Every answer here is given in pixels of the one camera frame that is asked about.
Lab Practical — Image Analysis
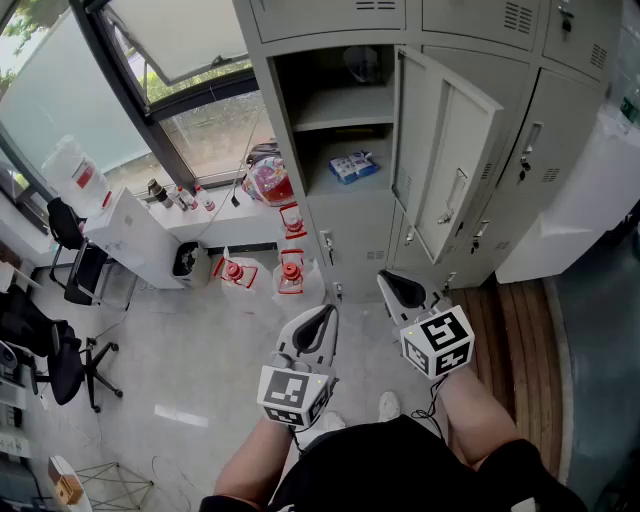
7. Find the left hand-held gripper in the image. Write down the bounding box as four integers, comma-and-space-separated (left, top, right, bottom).
256, 303, 342, 429

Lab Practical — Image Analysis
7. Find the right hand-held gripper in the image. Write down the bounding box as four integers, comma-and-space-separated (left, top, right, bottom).
377, 270, 476, 382

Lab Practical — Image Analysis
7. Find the grey metal locker cabinet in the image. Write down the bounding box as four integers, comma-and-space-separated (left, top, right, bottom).
232, 0, 624, 304

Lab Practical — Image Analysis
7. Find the blue and white packet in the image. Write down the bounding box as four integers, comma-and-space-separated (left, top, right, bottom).
328, 150, 380, 186

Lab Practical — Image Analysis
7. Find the person's right forearm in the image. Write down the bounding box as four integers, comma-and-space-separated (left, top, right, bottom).
437, 366, 522, 470

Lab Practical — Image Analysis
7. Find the person's left forearm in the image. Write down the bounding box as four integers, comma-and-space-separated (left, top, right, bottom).
213, 415, 295, 503

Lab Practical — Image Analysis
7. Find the locker door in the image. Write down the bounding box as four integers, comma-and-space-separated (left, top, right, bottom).
391, 44, 504, 265

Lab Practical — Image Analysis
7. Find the person's right white shoe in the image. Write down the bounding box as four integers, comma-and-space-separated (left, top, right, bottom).
377, 390, 402, 423

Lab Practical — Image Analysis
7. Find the wooden slat decking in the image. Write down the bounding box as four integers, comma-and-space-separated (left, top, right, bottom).
448, 278, 565, 481

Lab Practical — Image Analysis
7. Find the white window ledge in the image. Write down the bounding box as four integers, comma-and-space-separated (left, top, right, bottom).
148, 192, 289, 251

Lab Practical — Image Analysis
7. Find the white black trash bin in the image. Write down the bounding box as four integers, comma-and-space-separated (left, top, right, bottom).
171, 240, 213, 289

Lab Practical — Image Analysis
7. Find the person's black clothing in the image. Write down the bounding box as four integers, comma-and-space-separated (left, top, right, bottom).
198, 413, 589, 512

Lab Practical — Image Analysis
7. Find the pink cartoon print bag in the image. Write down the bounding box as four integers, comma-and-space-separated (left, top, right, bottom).
241, 155, 296, 208

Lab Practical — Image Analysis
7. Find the clear bottle red label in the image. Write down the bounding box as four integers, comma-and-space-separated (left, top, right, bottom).
174, 185, 199, 212
193, 184, 217, 213

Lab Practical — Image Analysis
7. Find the dark bag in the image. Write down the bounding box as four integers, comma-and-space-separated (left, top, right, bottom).
245, 141, 279, 166

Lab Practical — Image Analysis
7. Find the dark thermos bottle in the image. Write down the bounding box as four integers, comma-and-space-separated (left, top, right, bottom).
146, 178, 175, 210

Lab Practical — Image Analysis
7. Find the black office chair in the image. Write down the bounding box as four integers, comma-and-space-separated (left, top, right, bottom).
43, 319, 125, 415

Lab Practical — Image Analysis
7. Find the black folding chair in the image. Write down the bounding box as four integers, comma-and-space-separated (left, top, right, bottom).
46, 196, 137, 311

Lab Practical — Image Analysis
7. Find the white round side table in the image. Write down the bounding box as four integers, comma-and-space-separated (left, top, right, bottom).
47, 454, 94, 512

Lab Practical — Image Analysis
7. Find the small wooden box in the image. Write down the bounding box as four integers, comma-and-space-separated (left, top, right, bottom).
54, 472, 85, 505

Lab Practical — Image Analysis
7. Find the clear water jug red label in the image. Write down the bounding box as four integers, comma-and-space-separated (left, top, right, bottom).
41, 133, 114, 217

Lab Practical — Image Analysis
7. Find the black jacket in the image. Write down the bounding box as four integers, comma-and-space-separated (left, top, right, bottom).
0, 283, 57, 357

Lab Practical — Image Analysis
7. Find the white cubby shelf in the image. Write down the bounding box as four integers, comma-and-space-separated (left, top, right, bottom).
0, 260, 42, 294

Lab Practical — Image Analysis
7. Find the clear jug with red handle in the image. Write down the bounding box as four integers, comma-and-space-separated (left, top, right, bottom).
271, 248, 326, 307
278, 202, 309, 241
213, 246, 261, 304

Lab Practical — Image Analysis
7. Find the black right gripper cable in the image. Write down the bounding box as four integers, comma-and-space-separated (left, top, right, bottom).
409, 375, 450, 444

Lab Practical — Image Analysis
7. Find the metal wire frame stand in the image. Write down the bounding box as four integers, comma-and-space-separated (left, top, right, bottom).
74, 462, 155, 512

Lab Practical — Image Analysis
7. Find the black window frame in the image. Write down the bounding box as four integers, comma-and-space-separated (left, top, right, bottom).
0, 0, 264, 236

